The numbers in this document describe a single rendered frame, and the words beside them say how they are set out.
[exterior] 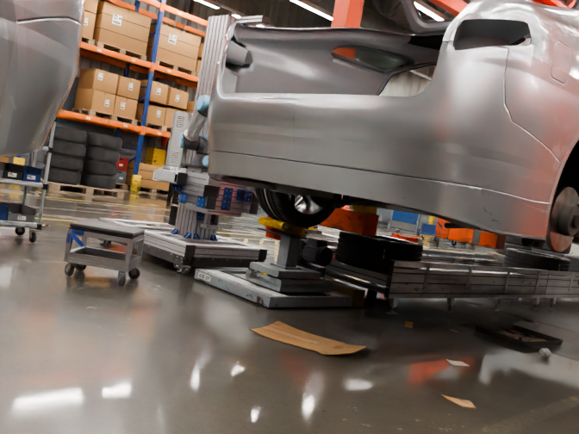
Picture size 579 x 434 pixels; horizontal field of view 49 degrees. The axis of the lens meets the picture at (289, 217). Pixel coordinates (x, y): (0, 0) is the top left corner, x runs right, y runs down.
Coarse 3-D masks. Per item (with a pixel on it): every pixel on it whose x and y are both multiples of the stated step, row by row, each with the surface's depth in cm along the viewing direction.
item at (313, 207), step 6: (288, 198) 413; (294, 198) 443; (306, 198) 451; (294, 204) 444; (300, 204) 453; (306, 204) 450; (312, 204) 447; (294, 210) 419; (300, 210) 442; (306, 210) 440; (312, 210) 438; (318, 210) 436
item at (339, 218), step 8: (336, 208) 474; (344, 208) 475; (336, 216) 473; (344, 216) 467; (352, 216) 461; (360, 216) 456; (368, 216) 456; (376, 216) 462; (320, 224) 485; (328, 224) 478; (336, 224) 472; (344, 224) 467; (352, 224) 461; (360, 224) 455; (368, 224) 457; (376, 224) 463; (352, 232) 460; (360, 232) 455; (368, 232) 459; (376, 232) 464
